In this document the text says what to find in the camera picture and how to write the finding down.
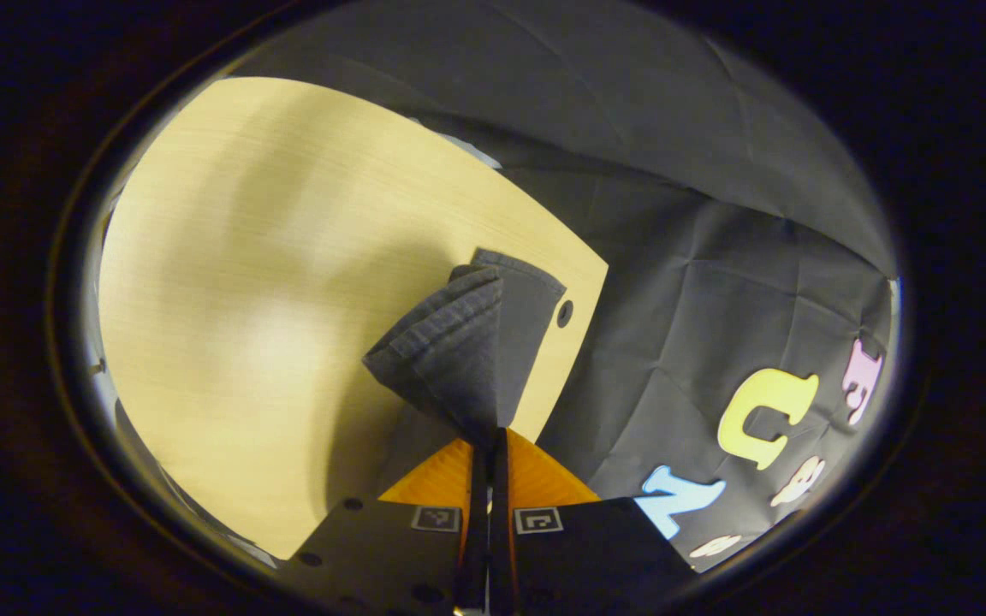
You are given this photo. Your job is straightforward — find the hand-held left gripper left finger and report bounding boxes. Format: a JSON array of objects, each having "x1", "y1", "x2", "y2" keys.
[{"x1": 275, "y1": 438, "x2": 487, "y2": 616}]

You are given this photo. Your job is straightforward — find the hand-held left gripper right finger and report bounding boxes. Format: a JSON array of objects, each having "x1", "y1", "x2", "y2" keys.
[{"x1": 489, "y1": 428, "x2": 699, "y2": 616}]

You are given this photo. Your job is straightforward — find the dark grey jeans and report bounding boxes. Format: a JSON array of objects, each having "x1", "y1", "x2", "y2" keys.
[{"x1": 362, "y1": 248, "x2": 567, "y2": 451}]

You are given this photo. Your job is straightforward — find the black backdrop cloth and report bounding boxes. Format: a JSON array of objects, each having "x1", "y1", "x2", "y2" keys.
[{"x1": 236, "y1": 0, "x2": 901, "y2": 572}]

